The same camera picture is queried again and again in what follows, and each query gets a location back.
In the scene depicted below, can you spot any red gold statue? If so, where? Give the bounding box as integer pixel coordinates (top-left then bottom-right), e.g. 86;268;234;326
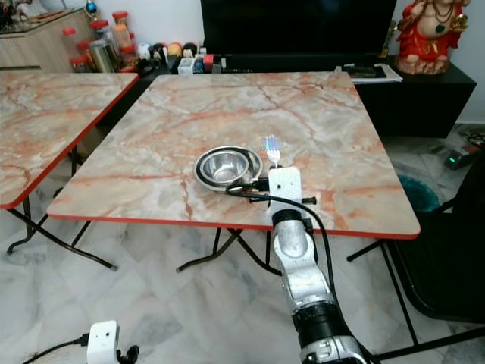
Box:
394;0;471;75

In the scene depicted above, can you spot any black chair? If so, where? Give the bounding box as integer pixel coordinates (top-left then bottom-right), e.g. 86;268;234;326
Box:
386;152;485;323

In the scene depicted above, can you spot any black television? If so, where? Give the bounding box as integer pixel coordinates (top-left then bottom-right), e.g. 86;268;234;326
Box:
201;0;399;55

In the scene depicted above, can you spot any white paper stack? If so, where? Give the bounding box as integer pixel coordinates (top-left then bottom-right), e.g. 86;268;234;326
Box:
341;63;404;83

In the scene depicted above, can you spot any black monkey plush toy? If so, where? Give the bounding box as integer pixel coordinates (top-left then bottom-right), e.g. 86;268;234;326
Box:
182;42;199;63

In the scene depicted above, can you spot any teal round basket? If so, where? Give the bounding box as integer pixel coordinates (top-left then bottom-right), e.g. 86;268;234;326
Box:
398;174;442;213

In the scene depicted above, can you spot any black device with green light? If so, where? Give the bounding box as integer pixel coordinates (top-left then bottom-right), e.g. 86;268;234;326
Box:
446;144;485;169

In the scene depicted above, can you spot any orange-filled red-lidded jar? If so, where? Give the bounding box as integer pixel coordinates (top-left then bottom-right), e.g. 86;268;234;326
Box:
111;10;131;51

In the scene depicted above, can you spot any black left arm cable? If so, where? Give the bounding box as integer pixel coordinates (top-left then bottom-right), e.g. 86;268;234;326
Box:
30;334;89;364

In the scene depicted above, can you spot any marble folding table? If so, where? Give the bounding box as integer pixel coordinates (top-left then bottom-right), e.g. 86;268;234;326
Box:
45;71;485;361
0;71;139;271

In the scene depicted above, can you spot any metal fork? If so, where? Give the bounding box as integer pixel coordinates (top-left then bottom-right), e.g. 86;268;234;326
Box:
263;135;283;168

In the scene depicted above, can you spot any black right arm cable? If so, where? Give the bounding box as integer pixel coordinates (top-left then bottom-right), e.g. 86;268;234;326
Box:
227;180;338;298

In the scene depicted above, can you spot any clear red-lidded jar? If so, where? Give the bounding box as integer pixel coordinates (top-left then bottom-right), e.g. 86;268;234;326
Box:
90;19;112;42

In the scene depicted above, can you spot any tall red-lidded jar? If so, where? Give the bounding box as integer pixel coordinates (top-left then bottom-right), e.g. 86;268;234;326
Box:
62;27;80;63

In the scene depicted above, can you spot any steel canister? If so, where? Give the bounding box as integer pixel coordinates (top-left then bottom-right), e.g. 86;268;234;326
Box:
89;39;116;74

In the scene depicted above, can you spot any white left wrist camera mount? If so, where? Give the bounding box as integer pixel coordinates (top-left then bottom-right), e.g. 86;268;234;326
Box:
87;321;119;364

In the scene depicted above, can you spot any steel bowl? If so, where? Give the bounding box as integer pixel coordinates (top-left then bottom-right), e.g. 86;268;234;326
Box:
199;147;255;187

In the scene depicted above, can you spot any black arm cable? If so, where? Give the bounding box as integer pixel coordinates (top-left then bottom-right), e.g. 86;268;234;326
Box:
227;180;338;298
30;334;89;364

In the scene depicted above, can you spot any light wooden cabinet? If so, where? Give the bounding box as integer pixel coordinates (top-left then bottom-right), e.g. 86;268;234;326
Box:
0;8;95;73

